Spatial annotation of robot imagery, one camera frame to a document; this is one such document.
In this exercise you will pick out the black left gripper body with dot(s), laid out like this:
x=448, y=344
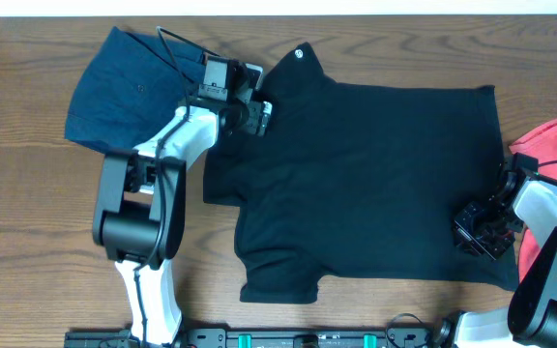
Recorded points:
x=263, y=118

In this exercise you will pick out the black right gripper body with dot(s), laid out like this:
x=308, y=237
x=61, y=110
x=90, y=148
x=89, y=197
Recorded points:
x=487, y=230

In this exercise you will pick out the black polo shirt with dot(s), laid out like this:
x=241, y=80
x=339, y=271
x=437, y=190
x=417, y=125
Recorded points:
x=357, y=181

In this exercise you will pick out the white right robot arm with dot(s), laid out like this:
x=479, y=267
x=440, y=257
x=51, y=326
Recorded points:
x=530, y=320

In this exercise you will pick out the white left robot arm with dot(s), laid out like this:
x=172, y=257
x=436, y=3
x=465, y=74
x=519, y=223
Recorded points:
x=140, y=212

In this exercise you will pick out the folded navy blue garment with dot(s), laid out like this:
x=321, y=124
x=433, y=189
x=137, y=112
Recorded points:
x=130, y=90

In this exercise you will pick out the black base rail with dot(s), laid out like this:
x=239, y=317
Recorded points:
x=405, y=330

